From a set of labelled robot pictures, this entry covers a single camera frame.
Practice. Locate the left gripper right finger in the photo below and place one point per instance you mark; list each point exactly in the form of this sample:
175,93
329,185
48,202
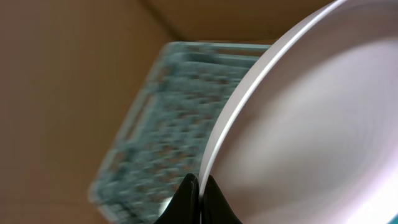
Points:
215,208

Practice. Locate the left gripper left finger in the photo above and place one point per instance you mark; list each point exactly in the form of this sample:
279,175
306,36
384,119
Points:
184,205

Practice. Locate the large white plate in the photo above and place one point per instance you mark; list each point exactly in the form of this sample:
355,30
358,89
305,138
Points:
309,135

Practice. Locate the grey dishwasher rack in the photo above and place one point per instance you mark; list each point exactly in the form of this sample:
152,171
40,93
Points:
166,130

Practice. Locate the teal serving tray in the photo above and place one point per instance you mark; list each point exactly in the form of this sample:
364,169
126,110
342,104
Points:
394,220

